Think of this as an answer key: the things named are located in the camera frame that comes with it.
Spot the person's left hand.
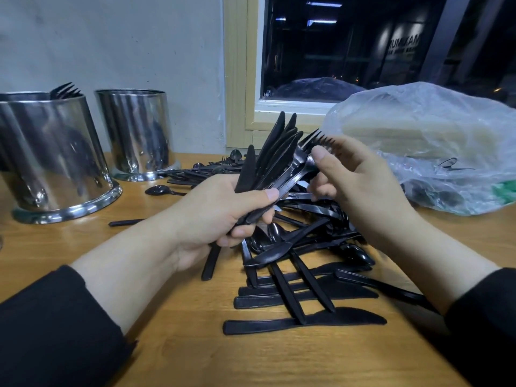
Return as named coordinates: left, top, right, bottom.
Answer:
left=165, top=173, right=281, bottom=273

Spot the dark parked car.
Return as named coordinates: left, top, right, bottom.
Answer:
left=266, top=76, right=368, bottom=103

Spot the clear plastic bag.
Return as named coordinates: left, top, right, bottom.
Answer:
left=321, top=81, right=516, bottom=216

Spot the pile of black plastic cutlery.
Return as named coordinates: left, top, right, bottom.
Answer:
left=109, top=149, right=380, bottom=327

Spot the person's right hand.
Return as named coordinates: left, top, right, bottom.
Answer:
left=308, top=134, right=420, bottom=250

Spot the person's left forearm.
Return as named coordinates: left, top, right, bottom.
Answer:
left=0, top=221, right=198, bottom=387

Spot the person's right forearm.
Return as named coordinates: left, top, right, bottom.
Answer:
left=387, top=217, right=516, bottom=387

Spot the bunch of black cutlery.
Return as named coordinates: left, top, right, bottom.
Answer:
left=246, top=111, right=286, bottom=194

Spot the black plastic fork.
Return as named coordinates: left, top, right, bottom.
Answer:
left=50, top=82, right=83, bottom=100
left=274, top=128, right=335, bottom=198

